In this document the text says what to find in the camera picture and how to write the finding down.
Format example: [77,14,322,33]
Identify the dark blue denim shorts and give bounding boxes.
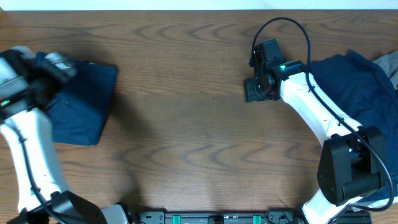
[46,60,118,146]

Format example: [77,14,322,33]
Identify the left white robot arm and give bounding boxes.
[1,47,109,223]

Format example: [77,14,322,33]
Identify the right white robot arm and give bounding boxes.
[244,72,387,223]

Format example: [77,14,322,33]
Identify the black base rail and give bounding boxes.
[133,210,373,224]

